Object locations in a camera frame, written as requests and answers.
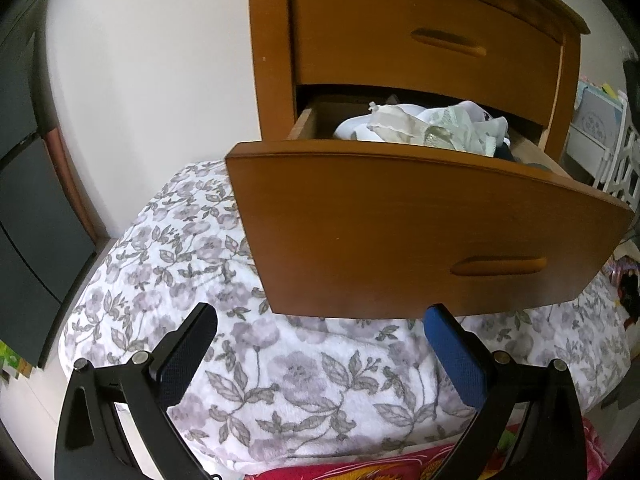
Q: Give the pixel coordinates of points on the green printed packets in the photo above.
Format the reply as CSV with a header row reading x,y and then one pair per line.
x,y
12,362

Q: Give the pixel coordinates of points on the dark navy garment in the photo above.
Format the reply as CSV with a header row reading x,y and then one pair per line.
x,y
505,152

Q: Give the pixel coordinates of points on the red floral blanket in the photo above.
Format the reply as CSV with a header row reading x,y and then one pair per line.
x,y
350,470

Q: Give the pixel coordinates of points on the white lattice cabinet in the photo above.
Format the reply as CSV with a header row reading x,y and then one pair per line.
x,y
625,170

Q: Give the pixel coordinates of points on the grey floral fleece blanket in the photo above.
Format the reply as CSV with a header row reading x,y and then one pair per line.
x,y
280,385

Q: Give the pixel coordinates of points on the wooden nightstand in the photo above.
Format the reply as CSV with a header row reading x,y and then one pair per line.
x,y
270,60

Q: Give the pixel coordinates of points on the colourful toy pile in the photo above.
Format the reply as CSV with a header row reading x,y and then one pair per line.
x,y
625,285

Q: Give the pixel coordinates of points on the dark grey wardrobe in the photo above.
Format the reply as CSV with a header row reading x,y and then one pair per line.
x,y
30,240

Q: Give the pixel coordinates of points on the closed wooden nightstand drawer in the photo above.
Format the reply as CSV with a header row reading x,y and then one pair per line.
x,y
400,70

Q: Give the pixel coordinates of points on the pale green patterned garment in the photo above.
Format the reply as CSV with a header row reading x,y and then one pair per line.
x,y
460,132

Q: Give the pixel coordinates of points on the cream cloth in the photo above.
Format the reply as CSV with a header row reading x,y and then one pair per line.
x,y
395,120

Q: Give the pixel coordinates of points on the colourful items on box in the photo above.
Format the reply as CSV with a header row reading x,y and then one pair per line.
x,y
602,89

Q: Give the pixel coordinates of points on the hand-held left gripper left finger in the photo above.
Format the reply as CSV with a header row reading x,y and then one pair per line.
x,y
182,355

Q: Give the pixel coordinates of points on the wooden nightstand drawer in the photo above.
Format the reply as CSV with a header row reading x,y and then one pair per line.
x,y
400,70
375,235

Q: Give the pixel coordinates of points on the white garment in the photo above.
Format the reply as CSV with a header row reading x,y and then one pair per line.
x,y
355,127

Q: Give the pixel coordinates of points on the reddish brown wooden trim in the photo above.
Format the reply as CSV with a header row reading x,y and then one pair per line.
x,y
75,185

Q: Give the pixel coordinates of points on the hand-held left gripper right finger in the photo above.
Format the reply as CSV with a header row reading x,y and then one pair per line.
x,y
452,355

